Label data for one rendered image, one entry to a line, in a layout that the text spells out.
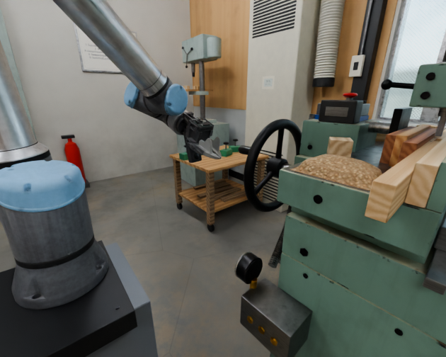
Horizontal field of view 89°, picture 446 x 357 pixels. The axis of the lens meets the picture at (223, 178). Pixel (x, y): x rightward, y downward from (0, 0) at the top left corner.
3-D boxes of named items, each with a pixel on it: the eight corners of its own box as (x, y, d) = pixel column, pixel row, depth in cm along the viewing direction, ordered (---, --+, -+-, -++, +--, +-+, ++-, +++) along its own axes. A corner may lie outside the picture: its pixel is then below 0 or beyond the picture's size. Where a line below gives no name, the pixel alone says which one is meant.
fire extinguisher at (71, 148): (87, 182, 281) (76, 133, 260) (90, 187, 267) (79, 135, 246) (70, 185, 271) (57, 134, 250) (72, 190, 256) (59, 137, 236)
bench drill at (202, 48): (207, 169, 331) (205, 44, 277) (234, 182, 284) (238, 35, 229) (177, 176, 305) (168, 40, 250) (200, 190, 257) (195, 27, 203)
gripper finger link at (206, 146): (216, 146, 68) (198, 132, 73) (212, 163, 71) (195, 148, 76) (224, 145, 70) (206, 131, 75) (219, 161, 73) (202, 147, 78)
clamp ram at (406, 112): (367, 142, 59) (374, 105, 56) (401, 147, 54) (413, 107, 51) (353, 147, 53) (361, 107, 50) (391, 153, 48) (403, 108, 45)
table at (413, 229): (350, 146, 86) (353, 129, 84) (464, 163, 65) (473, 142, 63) (237, 186, 48) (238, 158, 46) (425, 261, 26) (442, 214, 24)
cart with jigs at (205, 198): (225, 191, 257) (226, 134, 235) (265, 210, 216) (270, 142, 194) (173, 209, 217) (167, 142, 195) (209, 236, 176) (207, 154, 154)
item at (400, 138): (415, 147, 56) (422, 124, 54) (423, 149, 55) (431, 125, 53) (388, 166, 41) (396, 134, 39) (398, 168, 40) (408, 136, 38)
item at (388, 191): (446, 139, 67) (451, 125, 66) (455, 139, 66) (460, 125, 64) (364, 216, 24) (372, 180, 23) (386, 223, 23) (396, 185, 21)
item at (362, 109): (329, 117, 66) (333, 96, 64) (372, 120, 58) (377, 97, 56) (306, 120, 58) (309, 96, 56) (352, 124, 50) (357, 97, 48)
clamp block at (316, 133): (323, 146, 70) (328, 116, 67) (372, 154, 61) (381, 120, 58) (297, 154, 61) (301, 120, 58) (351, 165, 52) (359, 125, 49)
